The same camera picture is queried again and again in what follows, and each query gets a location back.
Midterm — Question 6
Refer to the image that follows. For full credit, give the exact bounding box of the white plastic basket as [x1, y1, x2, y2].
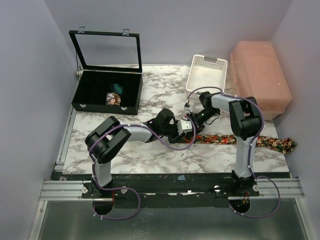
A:
[185, 54, 228, 97]

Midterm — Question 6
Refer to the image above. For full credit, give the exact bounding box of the colourful patterned necktie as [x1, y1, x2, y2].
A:
[178, 133, 298, 154]

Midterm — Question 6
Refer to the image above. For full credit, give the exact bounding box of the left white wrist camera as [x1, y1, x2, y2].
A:
[177, 119, 194, 136]

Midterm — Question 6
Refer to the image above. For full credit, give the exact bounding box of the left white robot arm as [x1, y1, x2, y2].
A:
[85, 108, 196, 198]

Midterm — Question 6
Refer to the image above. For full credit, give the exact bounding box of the pink plastic storage box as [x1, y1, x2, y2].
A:
[229, 41, 292, 121]

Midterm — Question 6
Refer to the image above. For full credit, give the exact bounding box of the aluminium extrusion rail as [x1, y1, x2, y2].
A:
[39, 179, 88, 201]

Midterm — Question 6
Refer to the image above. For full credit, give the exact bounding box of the black display box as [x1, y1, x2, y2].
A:
[68, 27, 143, 115]

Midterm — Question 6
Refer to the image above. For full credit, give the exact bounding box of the black mounting rail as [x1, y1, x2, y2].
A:
[48, 172, 301, 214]

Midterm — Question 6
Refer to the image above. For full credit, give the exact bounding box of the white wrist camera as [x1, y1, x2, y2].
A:
[184, 100, 192, 112]
[177, 119, 194, 136]

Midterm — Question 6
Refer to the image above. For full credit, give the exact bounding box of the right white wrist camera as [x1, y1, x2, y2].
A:
[184, 100, 192, 112]

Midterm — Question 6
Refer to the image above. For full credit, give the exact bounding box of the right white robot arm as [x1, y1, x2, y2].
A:
[187, 91, 264, 196]

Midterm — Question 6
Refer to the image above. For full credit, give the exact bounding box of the rolled patterned tie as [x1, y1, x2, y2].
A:
[105, 92, 122, 106]

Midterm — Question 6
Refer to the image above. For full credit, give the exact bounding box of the rolled teal tie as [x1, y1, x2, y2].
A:
[110, 83, 124, 95]

